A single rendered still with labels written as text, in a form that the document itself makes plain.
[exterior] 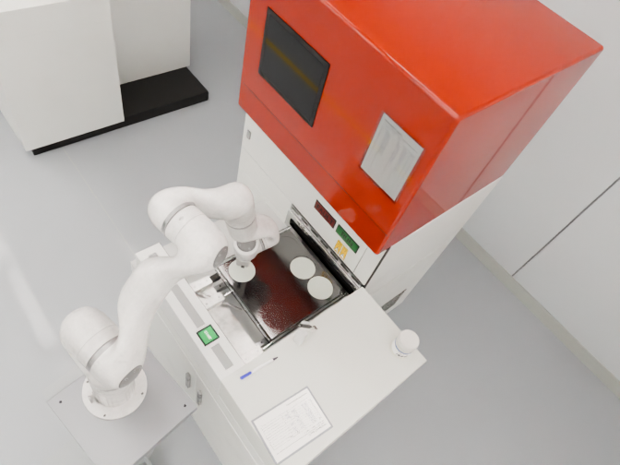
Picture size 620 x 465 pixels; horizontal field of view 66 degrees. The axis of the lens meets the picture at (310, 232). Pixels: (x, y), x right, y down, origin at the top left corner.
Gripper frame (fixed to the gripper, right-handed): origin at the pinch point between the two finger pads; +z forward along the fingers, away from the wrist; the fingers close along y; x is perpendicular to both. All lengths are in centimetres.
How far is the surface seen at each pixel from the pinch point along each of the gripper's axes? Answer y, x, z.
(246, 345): 32.0, 7.6, -10.3
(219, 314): 23.4, -4.3, -6.3
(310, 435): 54, 32, -30
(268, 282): 8.4, 10.8, -1.4
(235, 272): 7.2, -2.1, -1.0
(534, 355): 9, 183, 98
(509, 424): 50, 160, 79
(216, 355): 36.6, -1.5, -20.8
